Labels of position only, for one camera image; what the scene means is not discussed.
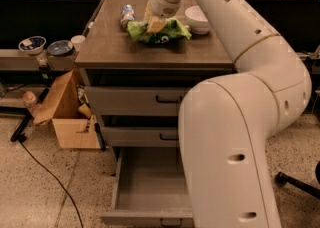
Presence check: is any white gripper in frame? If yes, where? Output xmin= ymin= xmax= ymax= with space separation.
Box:
xmin=147 ymin=0 xmax=181 ymax=33

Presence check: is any plastic bottle on floor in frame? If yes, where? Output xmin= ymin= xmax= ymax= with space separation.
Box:
xmin=22 ymin=91 xmax=41 ymax=117

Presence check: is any grey drawer cabinet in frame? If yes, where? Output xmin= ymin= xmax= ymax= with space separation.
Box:
xmin=74 ymin=0 xmax=238 ymax=173

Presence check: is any small white cup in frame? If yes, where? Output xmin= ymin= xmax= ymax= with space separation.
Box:
xmin=71 ymin=35 xmax=86 ymax=51

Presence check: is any grey bottom drawer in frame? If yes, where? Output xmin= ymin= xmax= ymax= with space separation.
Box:
xmin=101 ymin=147 xmax=194 ymax=228

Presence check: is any grey drawer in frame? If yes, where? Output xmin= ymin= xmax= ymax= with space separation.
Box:
xmin=86 ymin=87 xmax=188 ymax=116
xmin=101 ymin=147 xmax=194 ymax=228
xmin=101 ymin=127 xmax=179 ymax=147

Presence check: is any black table leg left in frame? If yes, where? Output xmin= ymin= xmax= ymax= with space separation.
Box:
xmin=9 ymin=88 xmax=50 ymax=143

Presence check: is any black floor cable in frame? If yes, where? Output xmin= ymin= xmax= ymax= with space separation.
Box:
xmin=18 ymin=136 xmax=84 ymax=228

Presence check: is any open cardboard box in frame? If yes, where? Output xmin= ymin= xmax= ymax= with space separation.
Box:
xmin=33 ymin=71 xmax=100 ymax=149

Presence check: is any green rice chip bag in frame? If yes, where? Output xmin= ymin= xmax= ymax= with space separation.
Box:
xmin=126 ymin=17 xmax=192 ymax=44

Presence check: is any dark blue bowl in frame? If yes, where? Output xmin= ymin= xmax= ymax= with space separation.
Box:
xmin=47 ymin=40 xmax=73 ymax=56

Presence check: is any black chair base leg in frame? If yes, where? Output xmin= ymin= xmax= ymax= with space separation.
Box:
xmin=274 ymin=172 xmax=320 ymax=199

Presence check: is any grey middle drawer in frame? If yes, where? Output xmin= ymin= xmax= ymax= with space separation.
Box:
xmin=101 ymin=127 xmax=179 ymax=147

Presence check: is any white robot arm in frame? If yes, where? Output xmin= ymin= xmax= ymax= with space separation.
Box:
xmin=149 ymin=0 xmax=311 ymax=228

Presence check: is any white bowl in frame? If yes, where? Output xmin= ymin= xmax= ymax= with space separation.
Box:
xmin=185 ymin=6 xmax=211 ymax=35

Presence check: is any grey top drawer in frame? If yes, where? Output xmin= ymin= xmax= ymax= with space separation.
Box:
xmin=86 ymin=87 xmax=188 ymax=116

